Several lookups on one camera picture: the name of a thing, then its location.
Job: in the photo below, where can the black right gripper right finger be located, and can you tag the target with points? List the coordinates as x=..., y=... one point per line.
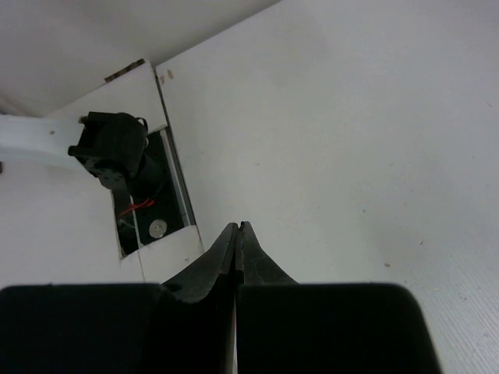
x=286, y=327

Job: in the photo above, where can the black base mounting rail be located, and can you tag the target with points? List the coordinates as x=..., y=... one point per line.
x=141, y=222

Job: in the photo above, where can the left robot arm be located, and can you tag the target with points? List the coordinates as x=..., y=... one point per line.
x=108, y=146

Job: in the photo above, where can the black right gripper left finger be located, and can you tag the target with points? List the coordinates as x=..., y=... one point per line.
x=183, y=325

